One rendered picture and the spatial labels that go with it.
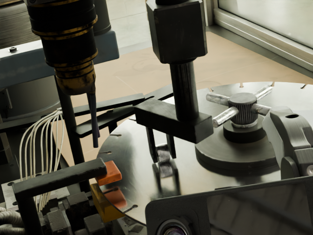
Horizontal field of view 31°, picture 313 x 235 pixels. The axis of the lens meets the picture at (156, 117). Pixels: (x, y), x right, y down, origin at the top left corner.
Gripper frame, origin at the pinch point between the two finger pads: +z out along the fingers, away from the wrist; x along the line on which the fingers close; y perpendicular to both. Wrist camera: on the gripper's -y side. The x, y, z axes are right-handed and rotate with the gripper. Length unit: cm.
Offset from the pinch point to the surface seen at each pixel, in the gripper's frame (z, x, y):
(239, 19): 107, 48, 14
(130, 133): 22.2, 10.3, -12.4
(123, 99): 35.6, 17.0, -14.1
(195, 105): 8.3, 10.4, -4.8
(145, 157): 17.0, 6.8, -10.7
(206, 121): 8.8, 8.7, -4.1
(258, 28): 99, 43, 17
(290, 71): 82, 27, 20
